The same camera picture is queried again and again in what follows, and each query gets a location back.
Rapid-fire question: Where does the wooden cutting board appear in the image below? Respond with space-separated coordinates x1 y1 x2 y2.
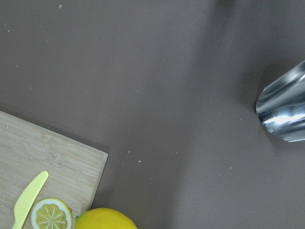
0 112 108 229

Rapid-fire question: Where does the whole yellow lemon lower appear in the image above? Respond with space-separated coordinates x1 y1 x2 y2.
75 208 137 229

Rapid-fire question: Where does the steel scoop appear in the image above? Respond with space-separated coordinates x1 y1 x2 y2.
255 62 305 142

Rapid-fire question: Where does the lemon slice lower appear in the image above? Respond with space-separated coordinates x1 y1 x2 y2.
31 198 73 229

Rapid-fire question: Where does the yellow plastic knife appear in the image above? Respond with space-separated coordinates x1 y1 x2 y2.
12 171 49 229

